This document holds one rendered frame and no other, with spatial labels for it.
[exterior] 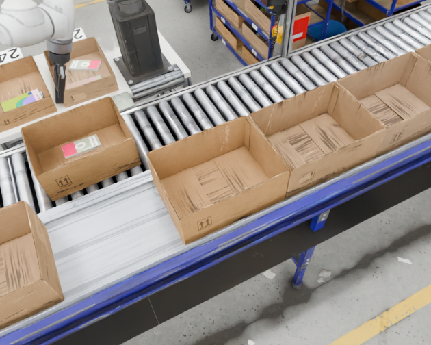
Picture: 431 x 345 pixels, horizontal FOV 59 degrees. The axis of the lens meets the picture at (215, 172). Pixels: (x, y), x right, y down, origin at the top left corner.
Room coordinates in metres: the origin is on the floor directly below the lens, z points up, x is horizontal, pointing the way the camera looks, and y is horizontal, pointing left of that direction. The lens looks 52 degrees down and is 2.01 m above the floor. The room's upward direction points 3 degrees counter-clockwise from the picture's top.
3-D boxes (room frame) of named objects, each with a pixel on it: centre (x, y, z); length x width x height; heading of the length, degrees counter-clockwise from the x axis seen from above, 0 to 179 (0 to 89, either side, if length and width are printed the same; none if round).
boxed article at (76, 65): (1.75, 0.67, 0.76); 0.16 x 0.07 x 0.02; 83
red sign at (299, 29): (1.81, -0.47, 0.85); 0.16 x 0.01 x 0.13; 114
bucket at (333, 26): (2.69, -0.96, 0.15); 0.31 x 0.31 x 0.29
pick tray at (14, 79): (1.52, 0.97, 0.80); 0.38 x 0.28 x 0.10; 27
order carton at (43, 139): (1.09, 0.55, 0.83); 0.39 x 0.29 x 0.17; 116
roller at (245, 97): (1.38, -0.21, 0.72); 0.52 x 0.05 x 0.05; 24
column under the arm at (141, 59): (1.74, 0.36, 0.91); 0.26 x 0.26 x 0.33; 25
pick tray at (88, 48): (1.66, 0.67, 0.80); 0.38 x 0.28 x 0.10; 24
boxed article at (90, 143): (1.16, 0.59, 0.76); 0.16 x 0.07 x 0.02; 114
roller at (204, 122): (1.27, 0.03, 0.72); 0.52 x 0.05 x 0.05; 24
